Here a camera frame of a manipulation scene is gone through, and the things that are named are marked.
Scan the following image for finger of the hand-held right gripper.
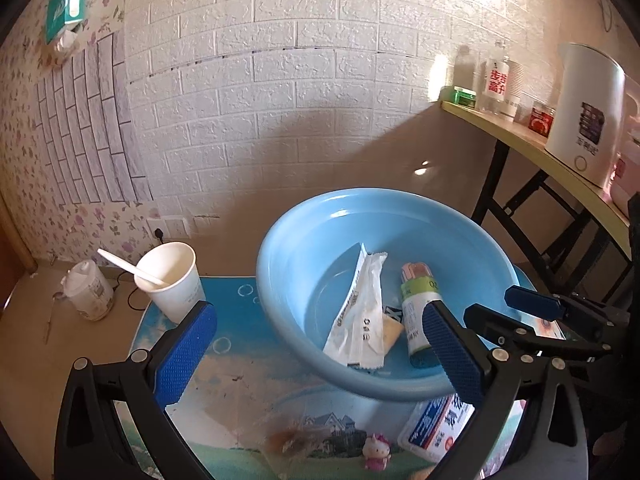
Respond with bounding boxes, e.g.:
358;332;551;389
504;285;608;328
463;303;601;361

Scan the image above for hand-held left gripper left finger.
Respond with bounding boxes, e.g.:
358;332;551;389
54;300;219;480

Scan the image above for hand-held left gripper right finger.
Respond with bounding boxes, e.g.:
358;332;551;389
421;299;590;480

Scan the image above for white bottle with green cap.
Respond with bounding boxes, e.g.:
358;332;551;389
399;261;446;370

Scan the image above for small pale packet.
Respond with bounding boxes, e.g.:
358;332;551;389
381;307;405;356

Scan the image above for clear box with blue label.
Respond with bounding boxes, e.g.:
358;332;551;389
397;392;476;463

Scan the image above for long white packet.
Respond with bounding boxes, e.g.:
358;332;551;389
322;242;389;372

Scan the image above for small pink kitty toy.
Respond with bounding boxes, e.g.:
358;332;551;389
361;432;392;472

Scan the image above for clear snack packet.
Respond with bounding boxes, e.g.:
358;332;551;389
220;395;351;466

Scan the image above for light blue plastic basin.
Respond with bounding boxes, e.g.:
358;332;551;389
256;188;528;402

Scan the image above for white paper cup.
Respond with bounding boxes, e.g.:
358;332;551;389
134;241;206;325

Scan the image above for small white electric pot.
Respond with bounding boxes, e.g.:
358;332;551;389
61;259;115;322

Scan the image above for white plastic spoon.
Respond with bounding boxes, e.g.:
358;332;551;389
96;248;168;287

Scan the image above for yellow folding table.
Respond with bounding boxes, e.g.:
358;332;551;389
441;99;640;306

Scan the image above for red jar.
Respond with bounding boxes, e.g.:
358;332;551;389
529;101;558;137

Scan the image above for white electric kettle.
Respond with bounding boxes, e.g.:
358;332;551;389
544;42;627;186

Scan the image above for stack of paper cups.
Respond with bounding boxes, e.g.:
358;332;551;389
502;60;531;123

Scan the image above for clear bottle with red label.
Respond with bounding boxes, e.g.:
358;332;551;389
481;40;511;113

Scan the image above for clear plastic bottle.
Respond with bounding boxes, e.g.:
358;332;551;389
452;45;477;92

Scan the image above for green tissue pack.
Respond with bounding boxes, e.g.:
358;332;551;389
44;0;108;53

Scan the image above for black power cable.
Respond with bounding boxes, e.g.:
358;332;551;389
114;227;167;311

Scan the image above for white wall socket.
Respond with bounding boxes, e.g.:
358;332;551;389
147;215;191;240

